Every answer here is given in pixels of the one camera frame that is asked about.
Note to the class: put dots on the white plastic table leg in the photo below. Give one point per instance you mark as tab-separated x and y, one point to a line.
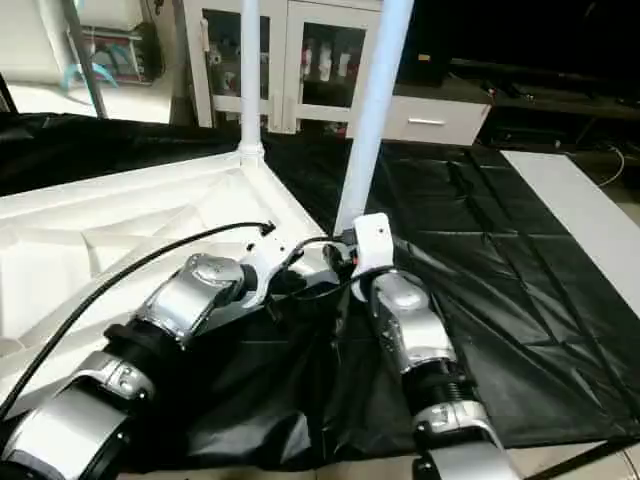
372	110
250	70

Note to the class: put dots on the black metal bench leg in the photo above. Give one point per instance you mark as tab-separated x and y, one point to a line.
590	458

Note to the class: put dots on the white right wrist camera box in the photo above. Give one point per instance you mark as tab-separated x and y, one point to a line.
373	240

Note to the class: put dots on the blue grey floor appliance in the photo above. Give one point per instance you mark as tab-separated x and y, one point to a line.
110	55

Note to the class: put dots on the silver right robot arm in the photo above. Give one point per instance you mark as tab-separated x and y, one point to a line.
410	320

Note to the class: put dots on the white glass-door cabinet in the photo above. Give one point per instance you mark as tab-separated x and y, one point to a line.
310	60

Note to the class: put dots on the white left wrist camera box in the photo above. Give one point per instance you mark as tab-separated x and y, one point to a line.
262	262

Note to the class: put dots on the white drawer unit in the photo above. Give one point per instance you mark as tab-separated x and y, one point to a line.
430	122

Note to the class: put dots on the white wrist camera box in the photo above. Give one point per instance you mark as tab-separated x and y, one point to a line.
262	262
373	240

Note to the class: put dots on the black work mat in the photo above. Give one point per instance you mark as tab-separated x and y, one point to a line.
480	280

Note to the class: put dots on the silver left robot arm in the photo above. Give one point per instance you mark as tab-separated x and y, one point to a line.
190	300

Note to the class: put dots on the white plastic table top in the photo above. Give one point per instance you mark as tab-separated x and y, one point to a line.
80	230

